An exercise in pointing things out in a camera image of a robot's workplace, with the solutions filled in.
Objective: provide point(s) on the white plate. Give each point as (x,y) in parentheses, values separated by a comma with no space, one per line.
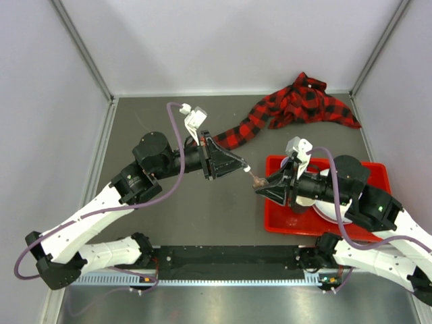
(326,210)

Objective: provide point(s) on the red black plaid shirt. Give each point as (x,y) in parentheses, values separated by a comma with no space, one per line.
(305,101)

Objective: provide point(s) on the glitter nail polish bottle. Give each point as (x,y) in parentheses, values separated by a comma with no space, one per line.
(259,182)

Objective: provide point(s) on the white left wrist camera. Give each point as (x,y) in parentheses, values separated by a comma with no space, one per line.
(194,118)

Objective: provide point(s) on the white paper cup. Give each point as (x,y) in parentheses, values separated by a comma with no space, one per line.
(301,205)

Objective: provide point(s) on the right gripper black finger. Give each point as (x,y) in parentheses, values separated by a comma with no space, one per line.
(281,176)
(276,194)

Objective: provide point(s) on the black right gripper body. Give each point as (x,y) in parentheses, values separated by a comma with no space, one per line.
(291,183)

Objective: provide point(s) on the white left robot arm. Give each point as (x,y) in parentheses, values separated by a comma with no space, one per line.
(65,253)

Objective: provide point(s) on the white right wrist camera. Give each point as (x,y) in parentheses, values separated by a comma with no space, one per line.
(300,147)

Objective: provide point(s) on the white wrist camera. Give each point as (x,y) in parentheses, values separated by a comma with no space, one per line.
(194,118)
(300,147)

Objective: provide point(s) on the red plastic tray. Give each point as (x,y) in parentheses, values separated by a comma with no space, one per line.
(281,219)

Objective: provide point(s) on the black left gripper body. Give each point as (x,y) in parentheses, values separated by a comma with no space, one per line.
(208,161)

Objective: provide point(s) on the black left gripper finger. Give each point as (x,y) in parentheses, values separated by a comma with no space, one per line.
(220,154)
(228,167)

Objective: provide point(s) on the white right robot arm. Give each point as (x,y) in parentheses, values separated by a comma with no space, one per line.
(377,234)

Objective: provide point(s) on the white slotted cable duct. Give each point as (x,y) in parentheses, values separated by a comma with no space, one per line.
(122,279)

